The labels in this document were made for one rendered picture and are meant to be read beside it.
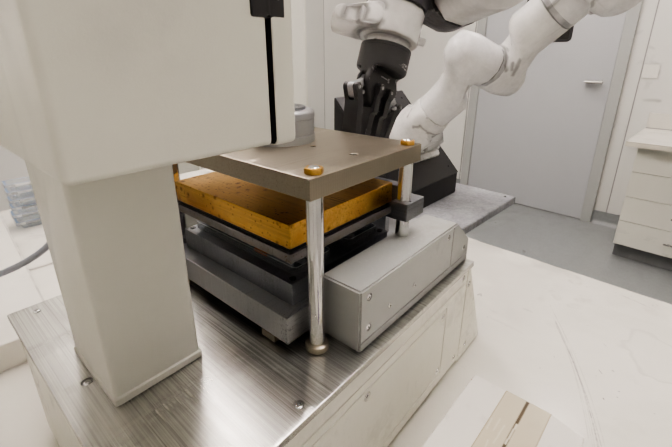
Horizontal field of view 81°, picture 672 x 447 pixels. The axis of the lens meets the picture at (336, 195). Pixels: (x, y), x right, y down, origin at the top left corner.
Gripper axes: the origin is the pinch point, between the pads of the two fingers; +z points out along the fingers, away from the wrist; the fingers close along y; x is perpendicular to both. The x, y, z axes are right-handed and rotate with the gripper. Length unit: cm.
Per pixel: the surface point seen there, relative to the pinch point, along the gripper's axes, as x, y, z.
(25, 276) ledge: 55, -24, 33
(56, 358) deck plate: 5.1, -33.8, 22.1
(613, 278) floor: -27, 230, 26
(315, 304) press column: -13.1, -19.8, 11.1
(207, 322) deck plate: -1.0, -22.1, 17.9
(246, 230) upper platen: -3.4, -21.5, 6.8
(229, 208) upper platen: -1.2, -22.4, 5.1
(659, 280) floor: -47, 244, 21
